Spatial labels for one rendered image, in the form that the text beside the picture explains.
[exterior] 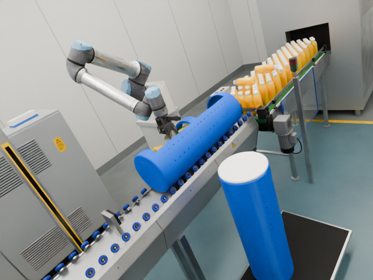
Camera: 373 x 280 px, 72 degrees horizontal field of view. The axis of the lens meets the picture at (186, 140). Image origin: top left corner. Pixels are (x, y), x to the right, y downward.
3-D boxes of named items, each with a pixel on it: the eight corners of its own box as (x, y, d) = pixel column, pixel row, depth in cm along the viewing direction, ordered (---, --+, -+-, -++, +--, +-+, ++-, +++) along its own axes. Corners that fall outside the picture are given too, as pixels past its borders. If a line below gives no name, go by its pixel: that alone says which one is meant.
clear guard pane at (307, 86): (290, 150, 237) (281, 103, 216) (317, 110, 282) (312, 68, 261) (290, 150, 236) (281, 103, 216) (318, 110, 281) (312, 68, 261)
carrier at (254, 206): (288, 293, 162) (297, 254, 181) (260, 186, 124) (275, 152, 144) (246, 279, 178) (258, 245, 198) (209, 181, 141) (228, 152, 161)
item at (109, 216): (113, 232, 147) (100, 213, 140) (119, 227, 149) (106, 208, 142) (122, 238, 140) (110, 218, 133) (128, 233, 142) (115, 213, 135)
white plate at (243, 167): (259, 184, 124) (260, 185, 125) (273, 151, 143) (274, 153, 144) (210, 180, 140) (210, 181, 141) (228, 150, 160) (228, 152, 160)
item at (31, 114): (11, 128, 247) (6, 121, 243) (34, 116, 263) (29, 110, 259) (15, 128, 239) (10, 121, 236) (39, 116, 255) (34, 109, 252)
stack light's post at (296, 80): (308, 181, 258) (292, 78, 211) (310, 179, 261) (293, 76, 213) (313, 183, 255) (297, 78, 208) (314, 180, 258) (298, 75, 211)
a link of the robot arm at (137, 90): (133, 97, 241) (116, 91, 229) (140, 80, 237) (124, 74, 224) (140, 104, 231) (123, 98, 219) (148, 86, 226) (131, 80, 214)
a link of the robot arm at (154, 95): (157, 84, 157) (159, 87, 148) (165, 102, 163) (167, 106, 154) (143, 89, 157) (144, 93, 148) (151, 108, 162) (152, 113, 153)
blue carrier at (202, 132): (146, 188, 172) (126, 153, 161) (217, 123, 222) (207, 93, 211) (174, 196, 151) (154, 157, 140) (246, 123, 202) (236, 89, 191)
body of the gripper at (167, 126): (160, 134, 165) (152, 118, 160) (168, 128, 170) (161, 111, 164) (167, 135, 159) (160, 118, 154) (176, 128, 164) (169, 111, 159)
